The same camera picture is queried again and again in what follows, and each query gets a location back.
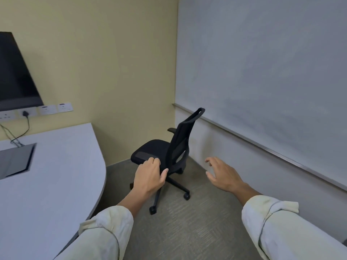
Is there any black mesh office chair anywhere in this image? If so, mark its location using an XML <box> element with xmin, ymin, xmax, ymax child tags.
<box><xmin>130</xmin><ymin>107</ymin><xmax>206</xmax><ymax>215</ymax></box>

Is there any black flat screen monitor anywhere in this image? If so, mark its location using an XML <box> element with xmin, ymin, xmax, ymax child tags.
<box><xmin>0</xmin><ymin>31</ymin><xmax>44</xmax><ymax>112</ymax></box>

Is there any large white whiteboard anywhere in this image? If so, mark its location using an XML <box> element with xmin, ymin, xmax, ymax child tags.
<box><xmin>175</xmin><ymin>0</ymin><xmax>347</xmax><ymax>187</ymax></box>

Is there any person's right hand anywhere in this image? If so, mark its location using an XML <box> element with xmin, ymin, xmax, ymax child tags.
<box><xmin>205</xmin><ymin>156</ymin><xmax>246</xmax><ymax>193</ymax></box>

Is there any black power cable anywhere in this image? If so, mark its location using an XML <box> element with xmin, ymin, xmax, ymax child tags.
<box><xmin>10</xmin><ymin>116</ymin><xmax>30</xmax><ymax>144</ymax></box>

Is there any aluminium whiteboard ledge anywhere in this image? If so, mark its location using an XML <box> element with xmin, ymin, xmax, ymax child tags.
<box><xmin>172</xmin><ymin>103</ymin><xmax>347</xmax><ymax>192</ymax></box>

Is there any grey cable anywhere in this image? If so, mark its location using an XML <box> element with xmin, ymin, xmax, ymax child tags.
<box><xmin>0</xmin><ymin>124</ymin><xmax>22</xmax><ymax>147</ymax></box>

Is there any grey table cable hatch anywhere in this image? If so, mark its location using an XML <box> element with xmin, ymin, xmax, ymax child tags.
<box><xmin>0</xmin><ymin>142</ymin><xmax>37</xmax><ymax>180</ymax></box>

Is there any white wall socket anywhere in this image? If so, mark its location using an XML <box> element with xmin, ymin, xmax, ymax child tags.
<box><xmin>17</xmin><ymin>107</ymin><xmax>38</xmax><ymax>118</ymax></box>
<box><xmin>38</xmin><ymin>105</ymin><xmax>57</xmax><ymax>116</ymax></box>
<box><xmin>57</xmin><ymin>102</ymin><xmax>74</xmax><ymax>113</ymax></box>
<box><xmin>0</xmin><ymin>110</ymin><xmax>17</xmax><ymax>122</ymax></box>

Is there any person's right forearm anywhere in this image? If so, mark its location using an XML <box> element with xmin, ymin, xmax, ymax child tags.
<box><xmin>230</xmin><ymin>182</ymin><xmax>347</xmax><ymax>260</ymax></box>

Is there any person's left forearm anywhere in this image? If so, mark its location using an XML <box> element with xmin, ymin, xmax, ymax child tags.
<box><xmin>54</xmin><ymin>184</ymin><xmax>149</xmax><ymax>260</ymax></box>

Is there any person's left hand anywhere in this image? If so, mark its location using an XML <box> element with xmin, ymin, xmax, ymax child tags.
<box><xmin>132</xmin><ymin>157</ymin><xmax>169</xmax><ymax>198</ymax></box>

